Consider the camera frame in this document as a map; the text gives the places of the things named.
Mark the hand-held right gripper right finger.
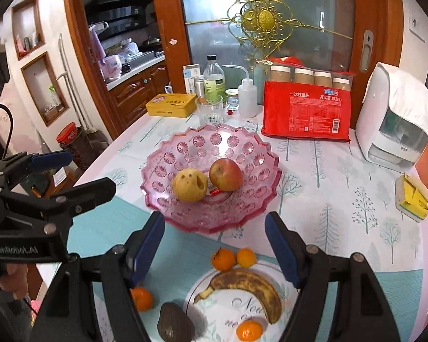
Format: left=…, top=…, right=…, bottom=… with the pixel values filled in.
left=265, top=212, right=402, bottom=342

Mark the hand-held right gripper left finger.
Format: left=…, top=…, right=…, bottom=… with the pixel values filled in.
left=30, top=211, right=165, bottom=342

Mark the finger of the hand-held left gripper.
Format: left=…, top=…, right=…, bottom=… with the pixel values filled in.
left=0, top=150, right=74, bottom=189
left=0, top=177, right=116, bottom=234

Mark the small mandarin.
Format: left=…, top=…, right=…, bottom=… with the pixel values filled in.
left=130, top=287, right=154, bottom=312
left=211, top=247, right=236, bottom=271
left=236, top=248, right=257, bottom=268
left=235, top=321, right=263, bottom=341

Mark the overripe banana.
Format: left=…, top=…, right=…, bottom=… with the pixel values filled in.
left=193, top=270, right=283, bottom=325

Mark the white round plate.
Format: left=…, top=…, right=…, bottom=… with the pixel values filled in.
left=183, top=255, right=300, bottom=342

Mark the dark avocado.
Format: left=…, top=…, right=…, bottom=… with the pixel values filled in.
left=157, top=302, right=195, bottom=342

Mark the yellow pear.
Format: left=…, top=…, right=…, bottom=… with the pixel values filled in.
left=173, top=168, right=208, bottom=203

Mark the red apple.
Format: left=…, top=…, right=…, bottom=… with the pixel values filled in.
left=209, top=158, right=243, bottom=192

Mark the pink glass fruit bowl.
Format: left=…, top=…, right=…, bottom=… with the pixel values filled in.
left=140, top=123, right=283, bottom=235

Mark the person's left hand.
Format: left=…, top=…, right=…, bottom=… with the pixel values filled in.
left=0, top=262, right=30, bottom=302

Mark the red lid jar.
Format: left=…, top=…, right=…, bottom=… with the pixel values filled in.
left=56, top=122, right=80, bottom=150

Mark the teal placemat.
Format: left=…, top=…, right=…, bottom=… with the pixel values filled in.
left=66, top=194, right=427, bottom=342

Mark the tree print tablecloth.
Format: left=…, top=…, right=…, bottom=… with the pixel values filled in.
left=43, top=105, right=428, bottom=342

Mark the mop pole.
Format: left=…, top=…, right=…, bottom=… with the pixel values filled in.
left=57, top=34, right=90, bottom=132

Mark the wooden kitchen cabinet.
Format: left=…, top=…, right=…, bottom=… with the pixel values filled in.
left=107, top=60, right=172, bottom=129

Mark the pink plastic container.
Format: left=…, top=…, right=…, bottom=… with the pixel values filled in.
left=103, top=55, right=122, bottom=81

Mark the yellow tin box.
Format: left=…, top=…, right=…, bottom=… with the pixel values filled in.
left=145, top=93, right=197, bottom=117

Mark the yellow tissue pack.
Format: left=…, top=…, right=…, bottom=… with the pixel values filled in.
left=395, top=174, right=428, bottom=222

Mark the red carton box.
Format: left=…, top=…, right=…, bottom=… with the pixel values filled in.
left=260, top=57, right=352, bottom=143

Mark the clear glass tumbler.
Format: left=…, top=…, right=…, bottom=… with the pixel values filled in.
left=195, top=94, right=223, bottom=126

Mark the white and blue carton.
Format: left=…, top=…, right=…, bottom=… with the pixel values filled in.
left=183, top=63, right=201, bottom=95

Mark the white squeeze bottle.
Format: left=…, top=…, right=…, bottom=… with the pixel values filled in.
left=223, top=65, right=259, bottom=118

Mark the white countertop appliance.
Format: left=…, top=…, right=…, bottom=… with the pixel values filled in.
left=355, top=62, right=428, bottom=172

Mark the small glass jar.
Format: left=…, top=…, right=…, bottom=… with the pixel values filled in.
left=225, top=88, right=240, bottom=111

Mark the clear bottle green label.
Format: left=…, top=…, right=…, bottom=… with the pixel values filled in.
left=203, top=54, right=226, bottom=104

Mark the white towel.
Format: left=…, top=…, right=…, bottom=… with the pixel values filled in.
left=374, top=62, right=428, bottom=148

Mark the golden door ornament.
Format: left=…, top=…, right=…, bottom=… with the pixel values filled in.
left=219, top=0, right=354, bottom=65

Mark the wall niche shelf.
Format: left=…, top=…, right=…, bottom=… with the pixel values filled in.
left=21, top=52, right=70, bottom=127
left=11, top=0, right=45, bottom=61

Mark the metal door handle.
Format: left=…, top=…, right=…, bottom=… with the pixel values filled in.
left=359, top=30, right=374, bottom=72

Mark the white wall switch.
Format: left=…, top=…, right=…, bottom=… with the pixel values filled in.
left=408, top=9, right=428, bottom=41

